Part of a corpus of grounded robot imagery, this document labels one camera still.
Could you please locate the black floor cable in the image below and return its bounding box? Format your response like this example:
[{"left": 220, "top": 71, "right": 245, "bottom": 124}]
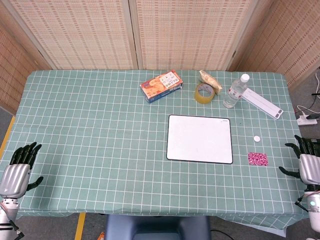
[{"left": 209, "top": 228, "right": 253, "bottom": 240}]

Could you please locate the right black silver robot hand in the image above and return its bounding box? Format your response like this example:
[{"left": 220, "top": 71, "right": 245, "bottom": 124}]
[{"left": 278, "top": 134, "right": 320, "bottom": 187}]

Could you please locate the clear bag of snacks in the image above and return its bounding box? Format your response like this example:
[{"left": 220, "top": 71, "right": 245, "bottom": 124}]
[{"left": 198, "top": 69, "right": 223, "bottom": 96}]

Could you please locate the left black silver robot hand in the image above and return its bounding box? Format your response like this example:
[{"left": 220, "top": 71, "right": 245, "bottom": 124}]
[{"left": 0, "top": 141, "right": 45, "bottom": 200}]

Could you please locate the white power cable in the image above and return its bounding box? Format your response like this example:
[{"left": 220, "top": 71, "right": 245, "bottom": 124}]
[{"left": 296, "top": 96, "right": 320, "bottom": 116}]

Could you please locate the black box on floor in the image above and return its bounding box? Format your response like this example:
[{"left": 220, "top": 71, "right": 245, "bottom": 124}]
[{"left": 302, "top": 137, "right": 320, "bottom": 157}]

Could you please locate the green checked tablecloth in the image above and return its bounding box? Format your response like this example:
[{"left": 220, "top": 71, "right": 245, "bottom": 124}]
[{"left": 0, "top": 69, "right": 309, "bottom": 230}]

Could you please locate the bamboo folding screen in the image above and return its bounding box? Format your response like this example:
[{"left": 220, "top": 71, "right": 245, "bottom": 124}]
[{"left": 0, "top": 0, "right": 320, "bottom": 115}]

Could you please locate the white power strip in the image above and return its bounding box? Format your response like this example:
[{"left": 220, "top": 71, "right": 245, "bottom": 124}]
[{"left": 296, "top": 113, "right": 319, "bottom": 126}]

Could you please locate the white board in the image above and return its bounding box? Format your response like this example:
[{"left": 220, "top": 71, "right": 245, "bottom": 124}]
[{"left": 166, "top": 114, "right": 234, "bottom": 165}]

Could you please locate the pink patterned square packet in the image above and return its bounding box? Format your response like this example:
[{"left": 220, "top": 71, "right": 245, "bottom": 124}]
[{"left": 247, "top": 152, "right": 269, "bottom": 167}]

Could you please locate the orange blue snack box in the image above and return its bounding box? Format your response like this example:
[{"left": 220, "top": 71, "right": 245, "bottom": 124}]
[{"left": 139, "top": 69, "right": 184, "bottom": 104}]

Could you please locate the yellow packing tape roll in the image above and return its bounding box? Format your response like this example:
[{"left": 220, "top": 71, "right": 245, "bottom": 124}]
[{"left": 194, "top": 83, "right": 216, "bottom": 104}]

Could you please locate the long white flat box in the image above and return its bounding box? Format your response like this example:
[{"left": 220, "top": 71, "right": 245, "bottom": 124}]
[{"left": 240, "top": 87, "right": 285, "bottom": 121}]

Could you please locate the clear plastic water bottle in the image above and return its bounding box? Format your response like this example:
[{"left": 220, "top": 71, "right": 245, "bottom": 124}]
[{"left": 222, "top": 73, "right": 251, "bottom": 109}]

